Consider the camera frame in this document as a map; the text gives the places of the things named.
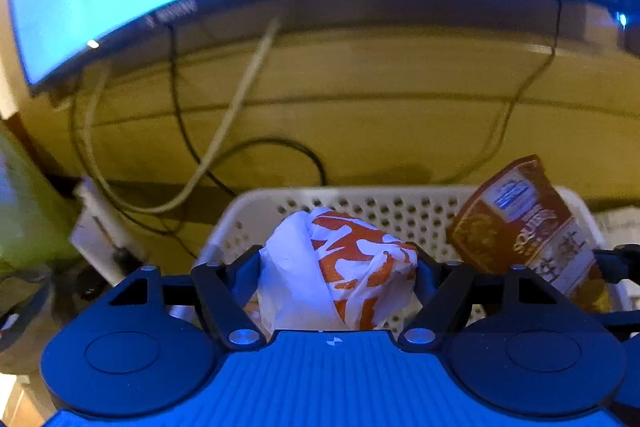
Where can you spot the brown snack packet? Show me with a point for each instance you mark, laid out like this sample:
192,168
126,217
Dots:
525,227

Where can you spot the white orange plastic bag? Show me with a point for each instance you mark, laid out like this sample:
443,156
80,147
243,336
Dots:
320,272

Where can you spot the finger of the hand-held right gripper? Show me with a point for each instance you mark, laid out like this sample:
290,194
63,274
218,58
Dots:
620,263
627,324

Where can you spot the white perforated plastic basket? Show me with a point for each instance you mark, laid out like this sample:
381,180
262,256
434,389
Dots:
370,207

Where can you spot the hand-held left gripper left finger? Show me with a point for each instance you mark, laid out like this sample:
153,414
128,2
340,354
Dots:
234,278

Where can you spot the white power strip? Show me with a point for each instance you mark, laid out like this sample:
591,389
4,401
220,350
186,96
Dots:
102,232

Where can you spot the green translucent object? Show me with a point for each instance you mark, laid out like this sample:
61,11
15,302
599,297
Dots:
27,217

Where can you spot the wooden desktop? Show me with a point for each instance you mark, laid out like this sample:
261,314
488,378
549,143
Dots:
200,220

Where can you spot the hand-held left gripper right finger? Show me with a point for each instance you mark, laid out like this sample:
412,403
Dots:
441,278

